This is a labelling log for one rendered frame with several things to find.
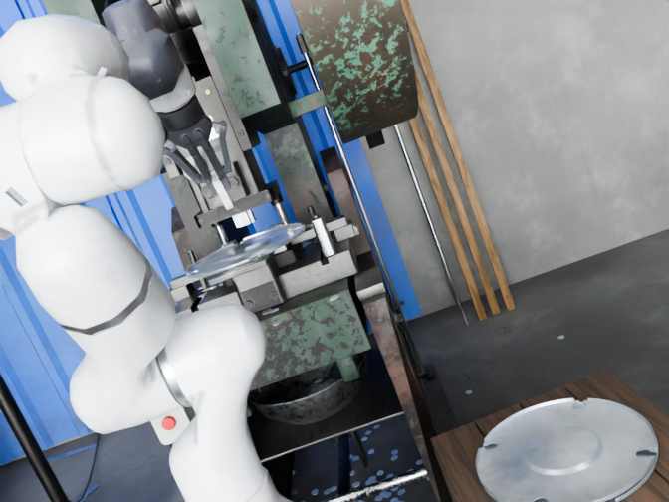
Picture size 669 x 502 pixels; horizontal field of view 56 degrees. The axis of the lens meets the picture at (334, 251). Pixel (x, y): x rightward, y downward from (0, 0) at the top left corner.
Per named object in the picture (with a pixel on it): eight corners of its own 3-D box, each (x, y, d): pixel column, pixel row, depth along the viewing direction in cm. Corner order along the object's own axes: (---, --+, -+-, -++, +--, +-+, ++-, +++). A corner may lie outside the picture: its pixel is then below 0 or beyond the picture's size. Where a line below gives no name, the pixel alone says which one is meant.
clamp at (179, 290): (231, 281, 156) (215, 243, 154) (169, 304, 157) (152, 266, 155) (235, 274, 162) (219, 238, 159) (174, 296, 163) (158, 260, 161)
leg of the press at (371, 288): (504, 540, 140) (367, 158, 120) (455, 555, 141) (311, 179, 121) (435, 369, 230) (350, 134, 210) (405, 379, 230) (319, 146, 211)
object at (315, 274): (359, 273, 143) (350, 249, 142) (178, 339, 146) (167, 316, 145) (353, 244, 172) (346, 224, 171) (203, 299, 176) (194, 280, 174)
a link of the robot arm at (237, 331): (321, 471, 82) (248, 302, 76) (186, 530, 80) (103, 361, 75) (311, 432, 92) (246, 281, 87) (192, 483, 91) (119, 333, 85)
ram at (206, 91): (259, 194, 141) (206, 66, 135) (197, 217, 142) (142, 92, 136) (266, 184, 158) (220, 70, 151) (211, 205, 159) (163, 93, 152)
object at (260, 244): (184, 266, 155) (183, 263, 155) (291, 221, 161) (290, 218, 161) (189, 288, 127) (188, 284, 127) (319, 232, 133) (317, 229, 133)
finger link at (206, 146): (191, 124, 115) (199, 121, 115) (218, 171, 122) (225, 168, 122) (192, 133, 112) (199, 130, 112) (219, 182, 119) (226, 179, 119)
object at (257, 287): (292, 316, 130) (267, 256, 127) (229, 338, 131) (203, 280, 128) (297, 282, 154) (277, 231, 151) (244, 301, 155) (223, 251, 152)
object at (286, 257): (300, 260, 150) (295, 248, 149) (223, 288, 151) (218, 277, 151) (303, 245, 166) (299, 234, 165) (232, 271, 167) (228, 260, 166)
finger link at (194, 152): (188, 135, 112) (180, 137, 112) (212, 184, 119) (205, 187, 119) (187, 125, 115) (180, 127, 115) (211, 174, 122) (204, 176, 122)
